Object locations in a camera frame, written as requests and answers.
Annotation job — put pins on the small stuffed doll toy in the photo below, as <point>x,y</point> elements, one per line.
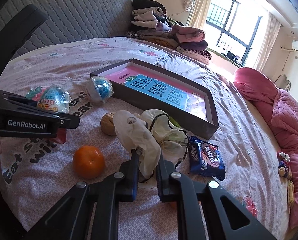
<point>284,169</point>

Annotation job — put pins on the yellow snack packet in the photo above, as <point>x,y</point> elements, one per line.
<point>290,193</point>

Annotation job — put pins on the blue white Kinder egg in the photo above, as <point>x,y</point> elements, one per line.
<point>99,89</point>

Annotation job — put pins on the dark framed window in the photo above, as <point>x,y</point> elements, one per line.
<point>234,26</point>

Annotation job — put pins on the shallow brown cardboard box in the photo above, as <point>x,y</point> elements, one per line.
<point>202,128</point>

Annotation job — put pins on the pink quilted blanket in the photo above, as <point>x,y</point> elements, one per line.
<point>280,111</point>

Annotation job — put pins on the orange mandarin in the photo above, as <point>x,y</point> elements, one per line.
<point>88,162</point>
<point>173,205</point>

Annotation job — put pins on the beige right curtain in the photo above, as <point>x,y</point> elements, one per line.
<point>271,33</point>

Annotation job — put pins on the grey quilted headboard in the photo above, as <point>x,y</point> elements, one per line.
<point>72,20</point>

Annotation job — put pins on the blue Oreo cookie packet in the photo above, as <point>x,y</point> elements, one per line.
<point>205,159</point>

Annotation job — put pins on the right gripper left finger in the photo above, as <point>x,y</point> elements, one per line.
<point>132,177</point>

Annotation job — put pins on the pink and blue book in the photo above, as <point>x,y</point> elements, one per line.
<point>159,86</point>

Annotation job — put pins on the beige curtain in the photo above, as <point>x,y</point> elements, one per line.
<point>271,33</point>
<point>198,10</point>

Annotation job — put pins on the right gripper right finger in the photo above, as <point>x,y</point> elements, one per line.
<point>163,170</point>

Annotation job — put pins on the pile of folded clothes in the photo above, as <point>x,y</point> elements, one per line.
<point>151,23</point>

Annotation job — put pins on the red blue Kinder egg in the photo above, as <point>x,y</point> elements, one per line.
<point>55,98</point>

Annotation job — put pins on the walnut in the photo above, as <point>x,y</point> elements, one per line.
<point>107,124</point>

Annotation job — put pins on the beige left curtain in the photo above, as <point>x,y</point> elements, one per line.
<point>198,10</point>

